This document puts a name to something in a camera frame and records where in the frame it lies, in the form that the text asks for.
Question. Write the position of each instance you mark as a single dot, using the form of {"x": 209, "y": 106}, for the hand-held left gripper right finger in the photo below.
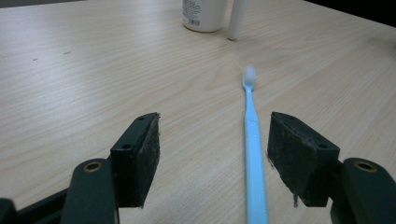
{"x": 299, "y": 158}

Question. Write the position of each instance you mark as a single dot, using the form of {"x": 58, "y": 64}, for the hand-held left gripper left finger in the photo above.
{"x": 134, "y": 161}

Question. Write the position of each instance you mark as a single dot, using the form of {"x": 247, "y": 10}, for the light blue toothbrush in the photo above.
{"x": 254, "y": 155}

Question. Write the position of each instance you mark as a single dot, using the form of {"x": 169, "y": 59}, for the white tube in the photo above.
{"x": 236, "y": 18}

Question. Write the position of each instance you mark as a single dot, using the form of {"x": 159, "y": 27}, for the white bottle with label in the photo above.
{"x": 204, "y": 14}

